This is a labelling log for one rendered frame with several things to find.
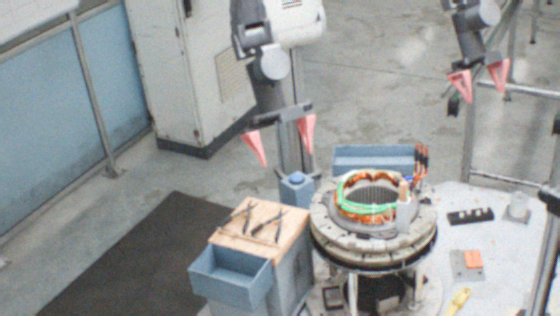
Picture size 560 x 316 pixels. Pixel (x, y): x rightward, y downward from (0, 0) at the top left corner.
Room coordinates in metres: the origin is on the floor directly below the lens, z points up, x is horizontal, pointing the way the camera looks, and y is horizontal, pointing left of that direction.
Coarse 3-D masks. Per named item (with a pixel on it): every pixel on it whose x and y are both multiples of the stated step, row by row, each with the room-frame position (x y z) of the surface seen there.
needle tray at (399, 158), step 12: (396, 144) 1.49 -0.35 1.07; (408, 144) 1.48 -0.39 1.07; (336, 156) 1.52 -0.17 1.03; (348, 156) 1.51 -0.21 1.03; (360, 156) 1.51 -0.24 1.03; (372, 156) 1.50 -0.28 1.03; (384, 156) 1.49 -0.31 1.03; (396, 156) 1.49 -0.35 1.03; (408, 156) 1.48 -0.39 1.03; (336, 168) 1.42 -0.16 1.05; (348, 168) 1.41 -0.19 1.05; (360, 168) 1.41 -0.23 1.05; (372, 168) 1.40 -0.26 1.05; (384, 168) 1.39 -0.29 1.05; (396, 168) 1.38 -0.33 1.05; (408, 168) 1.38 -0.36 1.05
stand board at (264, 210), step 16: (240, 208) 1.26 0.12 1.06; (256, 208) 1.26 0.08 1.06; (272, 208) 1.25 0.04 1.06; (288, 208) 1.24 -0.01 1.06; (240, 224) 1.20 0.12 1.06; (256, 224) 1.19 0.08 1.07; (272, 224) 1.18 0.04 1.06; (288, 224) 1.17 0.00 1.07; (304, 224) 1.19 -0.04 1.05; (224, 240) 1.14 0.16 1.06; (240, 240) 1.13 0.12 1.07; (272, 240) 1.12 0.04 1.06; (288, 240) 1.11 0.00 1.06; (272, 256) 1.06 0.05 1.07
